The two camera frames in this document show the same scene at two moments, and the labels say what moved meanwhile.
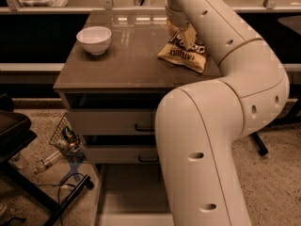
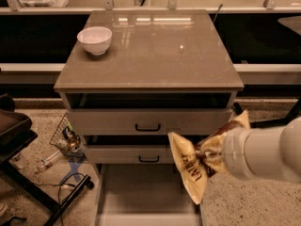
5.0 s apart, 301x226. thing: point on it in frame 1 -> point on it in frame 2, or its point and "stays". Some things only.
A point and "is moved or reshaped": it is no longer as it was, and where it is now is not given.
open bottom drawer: (133, 195) stays
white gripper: (174, 18) -> (234, 153)
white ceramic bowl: (95, 40) stays
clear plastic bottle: (53, 157) stays
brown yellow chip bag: (177, 52) is moved or reshaped
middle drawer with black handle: (123, 154) stays
